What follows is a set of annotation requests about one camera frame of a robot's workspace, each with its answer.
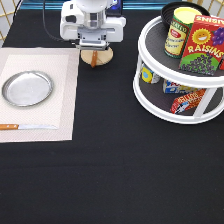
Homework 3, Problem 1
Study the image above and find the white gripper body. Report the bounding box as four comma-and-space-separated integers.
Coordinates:
60, 1, 126, 47

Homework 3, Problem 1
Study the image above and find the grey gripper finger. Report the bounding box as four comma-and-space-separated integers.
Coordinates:
99, 44, 109, 51
78, 45, 88, 50

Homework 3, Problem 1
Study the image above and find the wooden handled fork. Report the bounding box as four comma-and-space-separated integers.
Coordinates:
90, 50, 98, 68

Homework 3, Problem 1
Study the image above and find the round silver metal plate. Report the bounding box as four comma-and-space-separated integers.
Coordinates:
2, 71, 54, 107

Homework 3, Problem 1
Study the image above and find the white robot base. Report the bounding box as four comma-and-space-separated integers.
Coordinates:
106, 0, 123, 17

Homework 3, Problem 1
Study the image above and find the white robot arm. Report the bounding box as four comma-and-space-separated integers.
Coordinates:
60, 0, 126, 51

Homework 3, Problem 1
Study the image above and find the round wooden coaster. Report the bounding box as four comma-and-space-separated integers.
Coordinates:
81, 48, 113, 66

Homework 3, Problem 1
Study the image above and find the yellow blue small carton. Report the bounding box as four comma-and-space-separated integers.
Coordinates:
141, 64, 160, 84

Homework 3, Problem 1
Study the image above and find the beige woven placemat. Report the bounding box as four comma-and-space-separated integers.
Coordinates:
0, 48, 79, 143

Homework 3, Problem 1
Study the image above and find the black bowl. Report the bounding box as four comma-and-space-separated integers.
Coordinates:
161, 1, 210, 29

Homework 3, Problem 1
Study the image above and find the yellow lidded green can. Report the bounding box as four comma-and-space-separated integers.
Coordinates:
164, 7, 201, 58

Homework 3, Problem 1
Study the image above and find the white blue food box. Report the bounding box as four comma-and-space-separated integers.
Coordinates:
163, 80, 197, 94

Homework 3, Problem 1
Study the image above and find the white two-tier turntable rack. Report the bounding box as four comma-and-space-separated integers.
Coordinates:
133, 16, 224, 124

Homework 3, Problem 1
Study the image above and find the red orange snack box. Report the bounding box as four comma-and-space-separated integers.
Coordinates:
170, 89, 205, 114

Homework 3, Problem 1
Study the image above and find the red raisins box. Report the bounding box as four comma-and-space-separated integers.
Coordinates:
179, 15, 224, 76

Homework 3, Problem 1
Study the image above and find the wooden handled knife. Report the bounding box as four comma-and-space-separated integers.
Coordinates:
0, 124, 57, 130

